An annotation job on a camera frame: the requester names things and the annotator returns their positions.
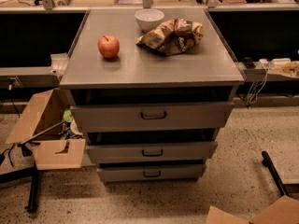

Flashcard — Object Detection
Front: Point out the black stand leg right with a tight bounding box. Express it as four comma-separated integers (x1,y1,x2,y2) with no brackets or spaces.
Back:
262,151,289,196

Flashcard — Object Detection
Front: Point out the white power strip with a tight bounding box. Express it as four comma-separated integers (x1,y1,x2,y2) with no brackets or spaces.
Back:
271,58,291,67

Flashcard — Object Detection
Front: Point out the white bowl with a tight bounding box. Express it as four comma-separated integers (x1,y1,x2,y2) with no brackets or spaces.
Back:
135,8,164,32

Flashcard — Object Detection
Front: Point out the grey bottom drawer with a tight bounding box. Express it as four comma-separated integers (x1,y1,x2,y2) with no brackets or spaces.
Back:
97,164,206,183

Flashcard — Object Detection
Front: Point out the red apple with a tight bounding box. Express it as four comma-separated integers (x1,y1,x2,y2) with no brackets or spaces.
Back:
98,35,120,59

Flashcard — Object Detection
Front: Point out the black stand left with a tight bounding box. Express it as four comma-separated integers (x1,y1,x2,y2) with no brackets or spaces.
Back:
0,121,64,213

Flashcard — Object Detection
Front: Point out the grey top drawer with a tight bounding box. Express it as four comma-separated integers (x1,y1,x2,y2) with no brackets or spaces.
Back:
71,102,233,133

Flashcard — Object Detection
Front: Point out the white cables right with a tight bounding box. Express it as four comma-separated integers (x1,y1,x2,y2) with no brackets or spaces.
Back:
247,59,270,105

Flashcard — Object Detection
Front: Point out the cardboard box bottom right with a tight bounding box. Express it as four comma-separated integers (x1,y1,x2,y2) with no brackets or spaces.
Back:
206,196,299,224

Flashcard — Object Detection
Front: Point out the grey drawer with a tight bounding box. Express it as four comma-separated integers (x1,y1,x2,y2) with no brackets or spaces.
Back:
86,141,218,163
71,102,233,133
97,164,206,183

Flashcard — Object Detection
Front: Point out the crumpled chip bag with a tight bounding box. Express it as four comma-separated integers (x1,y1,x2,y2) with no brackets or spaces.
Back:
136,18,204,56

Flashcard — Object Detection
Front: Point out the open cardboard box left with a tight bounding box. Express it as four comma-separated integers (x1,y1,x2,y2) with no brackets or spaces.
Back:
6,89,85,170

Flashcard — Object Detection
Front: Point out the white plastic tray left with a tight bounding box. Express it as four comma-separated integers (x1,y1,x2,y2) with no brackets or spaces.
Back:
49,53,69,76

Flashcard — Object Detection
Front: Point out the grey metal drawer cabinet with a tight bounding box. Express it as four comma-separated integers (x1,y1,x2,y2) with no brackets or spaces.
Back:
60,7,244,169

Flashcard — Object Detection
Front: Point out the black small device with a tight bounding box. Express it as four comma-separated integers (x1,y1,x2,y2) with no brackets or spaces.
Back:
243,57,255,69

